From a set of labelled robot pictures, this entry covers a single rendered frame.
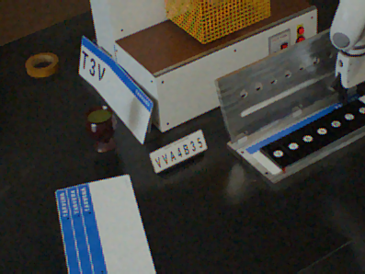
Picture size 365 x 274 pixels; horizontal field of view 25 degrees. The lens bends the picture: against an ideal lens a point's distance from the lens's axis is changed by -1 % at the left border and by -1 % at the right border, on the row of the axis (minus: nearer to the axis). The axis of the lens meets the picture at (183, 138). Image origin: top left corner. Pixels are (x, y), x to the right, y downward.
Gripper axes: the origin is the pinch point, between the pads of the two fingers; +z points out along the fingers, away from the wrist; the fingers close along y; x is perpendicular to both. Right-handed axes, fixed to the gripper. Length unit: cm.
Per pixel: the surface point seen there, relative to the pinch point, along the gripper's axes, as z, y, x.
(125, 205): -6, -75, -6
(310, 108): 2.2, -11.5, 4.4
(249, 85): -11.2, -28.8, 8.5
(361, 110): 0.9, -2.2, -6.4
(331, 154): 2.2, -19.5, -13.9
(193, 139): -0.7, -46.1, 10.5
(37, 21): 4, -50, 105
